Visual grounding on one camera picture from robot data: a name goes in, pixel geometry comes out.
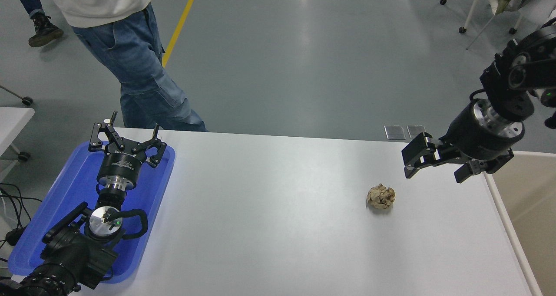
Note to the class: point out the small white side table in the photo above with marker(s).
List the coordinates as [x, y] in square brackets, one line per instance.
[13, 122]

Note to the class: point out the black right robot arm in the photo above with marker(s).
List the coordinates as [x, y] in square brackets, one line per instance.
[525, 66]

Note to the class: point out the grey leg with caster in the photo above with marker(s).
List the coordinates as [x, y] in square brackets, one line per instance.
[24, 99]

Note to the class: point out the large pale bin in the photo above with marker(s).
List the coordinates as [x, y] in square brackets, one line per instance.
[527, 209]

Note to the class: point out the blue plastic tray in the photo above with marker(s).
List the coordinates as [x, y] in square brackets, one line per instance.
[65, 192]

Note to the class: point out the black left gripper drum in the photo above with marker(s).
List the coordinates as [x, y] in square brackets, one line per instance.
[119, 166]

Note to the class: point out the silver floor plate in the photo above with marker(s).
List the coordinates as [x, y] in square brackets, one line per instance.
[415, 131]
[394, 132]

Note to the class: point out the white wheeled chair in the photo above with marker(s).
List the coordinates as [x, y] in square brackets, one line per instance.
[504, 1]

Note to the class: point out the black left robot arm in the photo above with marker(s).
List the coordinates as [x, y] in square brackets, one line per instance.
[69, 257]

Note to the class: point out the tan paper ball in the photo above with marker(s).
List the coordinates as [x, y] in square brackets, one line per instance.
[381, 196]

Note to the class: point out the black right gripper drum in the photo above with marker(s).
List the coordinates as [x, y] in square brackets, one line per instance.
[467, 135]

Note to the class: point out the person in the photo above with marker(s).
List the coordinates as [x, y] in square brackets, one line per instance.
[139, 70]
[41, 29]

